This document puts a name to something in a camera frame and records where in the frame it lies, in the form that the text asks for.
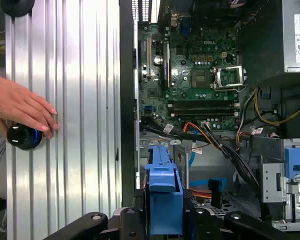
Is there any black RAM slot bank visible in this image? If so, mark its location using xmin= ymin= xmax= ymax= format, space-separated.
xmin=169 ymin=99 xmax=239 ymax=119

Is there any grey power supply unit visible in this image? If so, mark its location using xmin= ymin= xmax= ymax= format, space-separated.
xmin=281 ymin=0 xmax=300 ymax=74

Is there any white expansion slot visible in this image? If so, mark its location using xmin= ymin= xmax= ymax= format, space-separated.
xmin=145 ymin=36 xmax=151 ymax=77

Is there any metal drive cage blue latch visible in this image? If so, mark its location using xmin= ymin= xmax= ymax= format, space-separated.
xmin=260 ymin=138 xmax=300 ymax=232

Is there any person's bare hand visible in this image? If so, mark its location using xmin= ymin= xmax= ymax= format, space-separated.
xmin=0 ymin=67 xmax=60 ymax=140

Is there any CPU socket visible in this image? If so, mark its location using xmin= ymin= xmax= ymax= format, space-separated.
xmin=190 ymin=68 xmax=213 ymax=89

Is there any blue disk data wire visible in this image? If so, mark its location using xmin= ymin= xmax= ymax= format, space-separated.
xmin=188 ymin=142 xmax=228 ymax=209

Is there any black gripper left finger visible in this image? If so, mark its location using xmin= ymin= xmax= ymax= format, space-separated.
xmin=43 ymin=206 xmax=147 ymax=240

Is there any hard disk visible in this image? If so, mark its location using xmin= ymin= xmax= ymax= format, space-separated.
xmin=144 ymin=146 xmax=191 ymax=236

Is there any metal socket cover frame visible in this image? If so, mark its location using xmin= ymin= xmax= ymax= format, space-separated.
xmin=211 ymin=65 xmax=248 ymax=92

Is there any yellow power wire bundle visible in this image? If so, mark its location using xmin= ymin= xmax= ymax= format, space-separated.
xmin=253 ymin=87 xmax=300 ymax=126

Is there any green Dell motherboard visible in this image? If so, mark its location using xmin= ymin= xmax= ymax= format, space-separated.
xmin=138 ymin=23 xmax=241 ymax=131

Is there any black sleeved cable bundle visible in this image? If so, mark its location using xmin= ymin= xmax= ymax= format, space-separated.
xmin=141 ymin=122 xmax=262 ymax=193

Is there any thin wire locking lever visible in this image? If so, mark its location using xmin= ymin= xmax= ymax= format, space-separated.
xmin=213 ymin=84 xmax=249 ymax=92

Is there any black round knob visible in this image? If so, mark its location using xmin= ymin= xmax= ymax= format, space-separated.
xmin=0 ymin=0 xmax=36 ymax=18

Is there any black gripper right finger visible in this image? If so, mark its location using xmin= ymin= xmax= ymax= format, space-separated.
xmin=184 ymin=191 xmax=292 ymax=240

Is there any round black tool blue ring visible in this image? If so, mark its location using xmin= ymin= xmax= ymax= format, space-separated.
xmin=6 ymin=122 xmax=44 ymax=151

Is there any black graphics card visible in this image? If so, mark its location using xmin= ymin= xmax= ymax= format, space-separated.
xmin=161 ymin=41 xmax=171 ymax=89

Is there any black open PC case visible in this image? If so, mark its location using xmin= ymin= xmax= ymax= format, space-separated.
xmin=118 ymin=0 xmax=300 ymax=240

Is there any orange disk power wire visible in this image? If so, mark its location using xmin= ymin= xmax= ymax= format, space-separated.
xmin=189 ymin=187 xmax=213 ymax=200

